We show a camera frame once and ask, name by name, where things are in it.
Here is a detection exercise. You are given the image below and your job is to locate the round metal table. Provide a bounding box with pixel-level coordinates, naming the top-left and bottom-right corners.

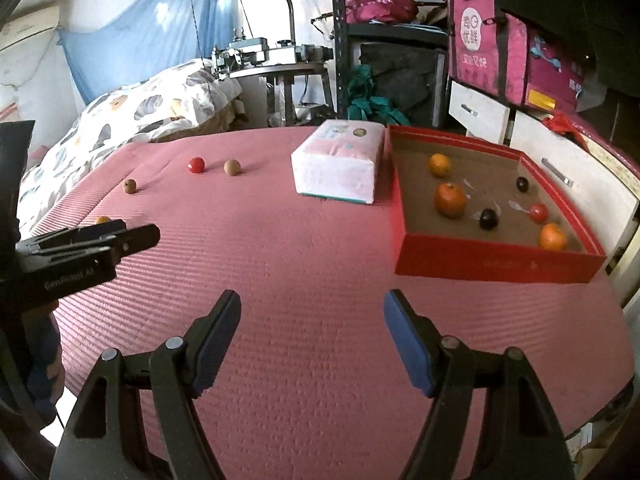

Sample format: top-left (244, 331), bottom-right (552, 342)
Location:
top-left (229, 62), bottom-right (334, 127)

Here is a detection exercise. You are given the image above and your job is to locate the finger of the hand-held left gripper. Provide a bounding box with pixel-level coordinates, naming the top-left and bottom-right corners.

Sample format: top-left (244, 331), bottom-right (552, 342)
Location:
top-left (15, 219), bottom-right (129, 256)
top-left (30, 224), bottom-right (162, 269)

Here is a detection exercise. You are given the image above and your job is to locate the small white drawer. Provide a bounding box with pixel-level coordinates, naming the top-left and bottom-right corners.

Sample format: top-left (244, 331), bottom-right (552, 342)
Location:
top-left (448, 80), bottom-right (511, 146)

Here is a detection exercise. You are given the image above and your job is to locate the wide white drawer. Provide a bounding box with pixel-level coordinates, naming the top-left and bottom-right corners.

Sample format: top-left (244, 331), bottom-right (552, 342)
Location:
top-left (510, 110), bottom-right (629, 262)

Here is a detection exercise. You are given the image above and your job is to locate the pink delivery bag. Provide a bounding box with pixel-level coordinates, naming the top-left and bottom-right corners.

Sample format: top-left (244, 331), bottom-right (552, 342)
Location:
top-left (441, 0), bottom-right (590, 114)

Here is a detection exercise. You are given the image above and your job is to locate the spotted white quilt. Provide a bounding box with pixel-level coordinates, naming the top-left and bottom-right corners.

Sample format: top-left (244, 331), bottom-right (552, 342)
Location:
top-left (17, 57), bottom-right (244, 233)

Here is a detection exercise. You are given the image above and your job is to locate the blue net curtain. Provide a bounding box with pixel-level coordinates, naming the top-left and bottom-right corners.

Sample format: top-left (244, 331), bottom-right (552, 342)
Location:
top-left (57, 0), bottom-right (237, 107)

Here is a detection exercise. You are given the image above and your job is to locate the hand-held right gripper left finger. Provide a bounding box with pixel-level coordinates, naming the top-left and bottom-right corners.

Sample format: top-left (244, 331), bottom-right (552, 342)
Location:
top-left (49, 290), bottom-right (242, 480)

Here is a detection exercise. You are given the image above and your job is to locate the person's left hand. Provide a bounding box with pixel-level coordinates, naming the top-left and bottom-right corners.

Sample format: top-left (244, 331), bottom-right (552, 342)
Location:
top-left (27, 304), bottom-right (67, 427)

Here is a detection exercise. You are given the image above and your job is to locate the black metal shelf rack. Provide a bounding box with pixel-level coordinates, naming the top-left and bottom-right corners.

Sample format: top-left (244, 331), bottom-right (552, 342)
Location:
top-left (328, 0), bottom-right (451, 129)

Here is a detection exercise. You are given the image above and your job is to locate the white air conditioner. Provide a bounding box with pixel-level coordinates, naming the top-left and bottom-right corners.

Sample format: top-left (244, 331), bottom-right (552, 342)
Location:
top-left (0, 7), bottom-right (61, 54)

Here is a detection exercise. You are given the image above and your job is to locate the large reddish orange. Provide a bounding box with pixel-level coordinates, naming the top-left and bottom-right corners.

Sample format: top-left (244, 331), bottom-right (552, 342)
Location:
top-left (433, 182), bottom-right (468, 219)

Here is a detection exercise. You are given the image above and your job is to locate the red cloth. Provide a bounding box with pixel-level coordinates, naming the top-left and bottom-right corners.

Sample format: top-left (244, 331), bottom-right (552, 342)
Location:
top-left (542, 112), bottom-right (591, 151)

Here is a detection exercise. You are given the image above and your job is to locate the pink white tissue pack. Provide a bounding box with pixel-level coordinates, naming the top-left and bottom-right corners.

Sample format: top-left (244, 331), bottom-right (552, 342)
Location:
top-left (291, 120), bottom-right (387, 206)

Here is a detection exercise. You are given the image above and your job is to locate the grey sewing machine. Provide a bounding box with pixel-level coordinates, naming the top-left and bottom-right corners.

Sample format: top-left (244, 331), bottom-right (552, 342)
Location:
top-left (210, 37), bottom-right (334, 81)

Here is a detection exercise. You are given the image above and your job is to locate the red fabric bag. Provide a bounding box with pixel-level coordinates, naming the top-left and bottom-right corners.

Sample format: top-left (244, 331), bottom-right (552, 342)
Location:
top-left (345, 0), bottom-right (419, 25)

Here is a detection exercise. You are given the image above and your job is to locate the green strap bundle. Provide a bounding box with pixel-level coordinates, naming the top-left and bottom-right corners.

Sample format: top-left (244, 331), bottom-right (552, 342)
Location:
top-left (347, 65), bottom-right (411, 126)

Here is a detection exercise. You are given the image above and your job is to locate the pink ribbed mat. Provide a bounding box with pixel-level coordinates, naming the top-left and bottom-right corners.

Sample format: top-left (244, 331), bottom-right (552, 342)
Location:
top-left (17, 125), bottom-right (636, 467)

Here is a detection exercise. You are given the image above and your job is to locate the dark red cover sheet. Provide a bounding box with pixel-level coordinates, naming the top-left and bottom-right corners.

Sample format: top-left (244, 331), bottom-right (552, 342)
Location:
top-left (575, 114), bottom-right (640, 192)

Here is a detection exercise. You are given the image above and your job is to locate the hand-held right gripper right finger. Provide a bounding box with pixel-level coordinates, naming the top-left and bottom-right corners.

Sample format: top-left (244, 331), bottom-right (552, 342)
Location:
top-left (384, 289), bottom-right (576, 480)

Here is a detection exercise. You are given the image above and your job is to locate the red cardboard box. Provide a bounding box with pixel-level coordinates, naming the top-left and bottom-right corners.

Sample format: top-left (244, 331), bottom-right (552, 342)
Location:
top-left (387, 125), bottom-right (607, 285)

